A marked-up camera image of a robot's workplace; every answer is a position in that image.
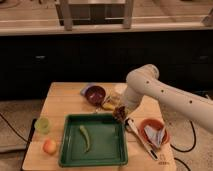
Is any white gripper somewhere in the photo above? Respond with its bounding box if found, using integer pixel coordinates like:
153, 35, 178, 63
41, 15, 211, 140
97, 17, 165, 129
121, 87, 143, 111

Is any light blue plate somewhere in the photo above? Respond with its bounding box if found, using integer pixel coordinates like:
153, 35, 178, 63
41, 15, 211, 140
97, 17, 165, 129
80, 83, 95, 96

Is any dark purple bowl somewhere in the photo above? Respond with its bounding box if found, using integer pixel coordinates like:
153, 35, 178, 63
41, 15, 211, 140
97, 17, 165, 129
85, 86, 106, 106

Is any grey crumpled cloth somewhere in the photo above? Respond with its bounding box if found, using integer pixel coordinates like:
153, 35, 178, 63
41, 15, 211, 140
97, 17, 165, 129
144, 125, 166, 149

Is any green plastic tray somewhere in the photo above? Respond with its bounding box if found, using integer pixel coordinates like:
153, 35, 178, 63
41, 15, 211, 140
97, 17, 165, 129
58, 114, 128, 168

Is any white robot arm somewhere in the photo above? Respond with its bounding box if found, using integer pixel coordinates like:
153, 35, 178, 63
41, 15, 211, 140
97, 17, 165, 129
121, 64, 213, 133

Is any small green cup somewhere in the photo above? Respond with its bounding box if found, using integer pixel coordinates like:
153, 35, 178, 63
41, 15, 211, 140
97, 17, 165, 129
34, 117, 50, 134

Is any yellow fruit piece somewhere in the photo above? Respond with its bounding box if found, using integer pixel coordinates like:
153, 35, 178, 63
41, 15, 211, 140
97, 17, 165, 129
102, 100, 116, 110

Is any wooden stool frame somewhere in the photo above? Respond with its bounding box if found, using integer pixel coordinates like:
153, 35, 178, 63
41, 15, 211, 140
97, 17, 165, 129
55, 0, 134, 30

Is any black cable on floor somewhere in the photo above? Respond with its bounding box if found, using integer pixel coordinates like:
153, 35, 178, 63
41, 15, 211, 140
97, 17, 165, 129
169, 120, 197, 171

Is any dark red grape bunch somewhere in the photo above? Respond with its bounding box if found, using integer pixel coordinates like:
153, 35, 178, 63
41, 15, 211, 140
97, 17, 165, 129
113, 106, 126, 122

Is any orange bowl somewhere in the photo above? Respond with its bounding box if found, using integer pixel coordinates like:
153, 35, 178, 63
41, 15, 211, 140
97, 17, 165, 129
139, 118, 169, 149

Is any black cable at left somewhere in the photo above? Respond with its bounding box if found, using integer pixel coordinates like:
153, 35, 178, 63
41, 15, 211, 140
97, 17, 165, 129
0, 113, 30, 144

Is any orange peach fruit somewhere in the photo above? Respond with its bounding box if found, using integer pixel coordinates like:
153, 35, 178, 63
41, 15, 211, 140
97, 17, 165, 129
43, 139, 57, 155

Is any green chili pepper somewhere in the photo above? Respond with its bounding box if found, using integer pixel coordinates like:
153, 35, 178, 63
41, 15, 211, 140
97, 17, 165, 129
79, 125, 90, 153

